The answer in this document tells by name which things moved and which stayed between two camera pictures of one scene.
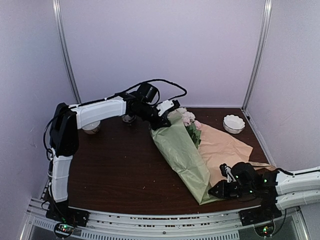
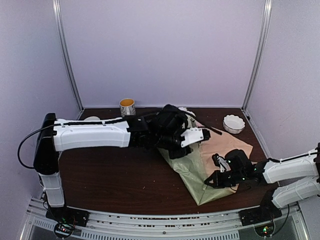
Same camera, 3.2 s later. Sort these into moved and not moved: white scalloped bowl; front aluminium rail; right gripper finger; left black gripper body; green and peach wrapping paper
Moved: left black gripper body; right gripper finger
Not moved: white scalloped bowl; front aluminium rail; green and peach wrapping paper
